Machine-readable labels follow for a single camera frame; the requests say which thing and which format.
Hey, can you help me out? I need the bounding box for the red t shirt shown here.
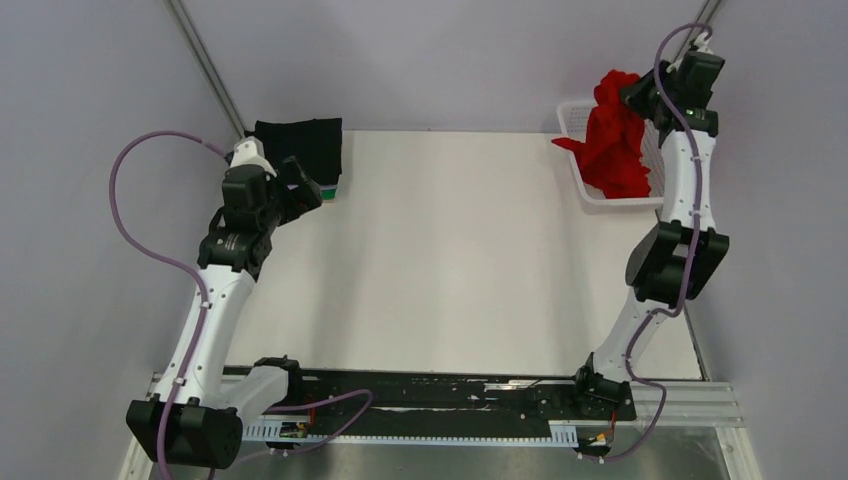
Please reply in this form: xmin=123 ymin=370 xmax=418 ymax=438
xmin=552 ymin=70 xmax=651 ymax=199

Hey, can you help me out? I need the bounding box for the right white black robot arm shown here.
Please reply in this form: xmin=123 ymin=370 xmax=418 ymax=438
xmin=569 ymin=47 xmax=730 ymax=420

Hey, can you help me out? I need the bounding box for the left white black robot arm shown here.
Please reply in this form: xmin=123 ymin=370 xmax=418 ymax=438
xmin=126 ymin=156 xmax=323 ymax=470

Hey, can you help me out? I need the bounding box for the folded black t shirt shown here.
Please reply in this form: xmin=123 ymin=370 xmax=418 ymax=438
xmin=252 ymin=117 xmax=343 ymax=186

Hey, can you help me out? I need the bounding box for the white plastic basket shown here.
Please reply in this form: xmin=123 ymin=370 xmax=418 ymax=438
xmin=556 ymin=99 xmax=668 ymax=213

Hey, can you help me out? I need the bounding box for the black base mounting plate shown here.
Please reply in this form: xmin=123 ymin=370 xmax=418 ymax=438
xmin=275 ymin=369 xmax=637 ymax=439

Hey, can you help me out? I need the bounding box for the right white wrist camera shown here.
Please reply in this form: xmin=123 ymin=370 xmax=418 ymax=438
xmin=666 ymin=31 xmax=714 ymax=73

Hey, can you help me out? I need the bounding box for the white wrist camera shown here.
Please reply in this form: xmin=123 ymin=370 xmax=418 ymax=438
xmin=229 ymin=136 xmax=278 ymax=177
xmin=666 ymin=31 xmax=714 ymax=73

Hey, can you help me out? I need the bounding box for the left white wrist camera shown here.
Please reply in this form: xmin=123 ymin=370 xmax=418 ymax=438
xmin=229 ymin=136 xmax=278 ymax=177

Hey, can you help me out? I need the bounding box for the aluminium frame rail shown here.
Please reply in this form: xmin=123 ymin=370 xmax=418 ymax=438
xmin=145 ymin=372 xmax=745 ymax=429

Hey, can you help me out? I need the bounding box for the white slotted cable duct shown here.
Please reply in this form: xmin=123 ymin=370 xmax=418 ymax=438
xmin=242 ymin=422 xmax=579 ymax=448

